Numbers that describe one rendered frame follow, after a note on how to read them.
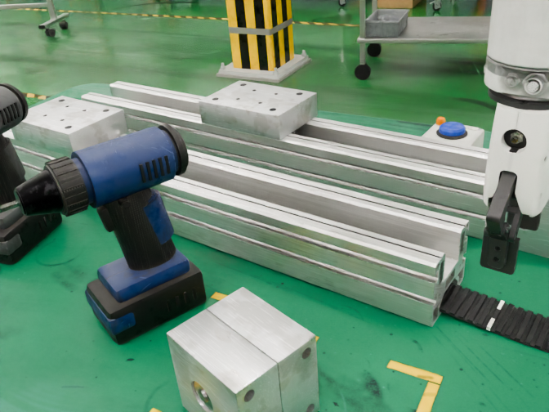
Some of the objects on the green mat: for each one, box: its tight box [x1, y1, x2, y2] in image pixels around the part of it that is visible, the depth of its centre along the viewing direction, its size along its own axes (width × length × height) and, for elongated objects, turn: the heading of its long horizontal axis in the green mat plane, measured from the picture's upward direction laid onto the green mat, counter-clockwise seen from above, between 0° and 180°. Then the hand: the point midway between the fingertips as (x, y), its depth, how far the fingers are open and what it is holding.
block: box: [167, 287, 319, 412], centre depth 54 cm, size 10×11×10 cm
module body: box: [2, 129, 470, 327], centre depth 86 cm, size 80×10×8 cm, turn 62°
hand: (511, 237), depth 58 cm, fingers open, 8 cm apart
